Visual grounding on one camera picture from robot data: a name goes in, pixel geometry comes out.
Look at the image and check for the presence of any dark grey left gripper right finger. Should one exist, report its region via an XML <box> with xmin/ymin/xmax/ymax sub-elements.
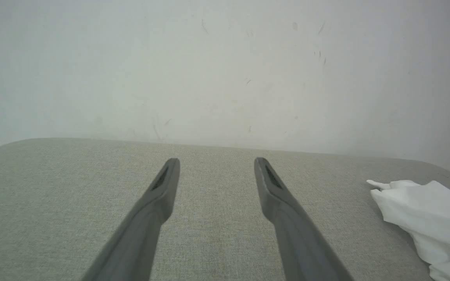
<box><xmin>254</xmin><ymin>157</ymin><xmax>354</xmax><ymax>281</ymax></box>

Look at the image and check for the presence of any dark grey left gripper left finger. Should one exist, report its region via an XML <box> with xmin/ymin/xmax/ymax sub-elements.
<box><xmin>81</xmin><ymin>158</ymin><xmax>181</xmax><ymax>281</ymax></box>

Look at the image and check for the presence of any white garment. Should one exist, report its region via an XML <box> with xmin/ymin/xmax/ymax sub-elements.
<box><xmin>366</xmin><ymin>180</ymin><xmax>450</xmax><ymax>281</ymax></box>

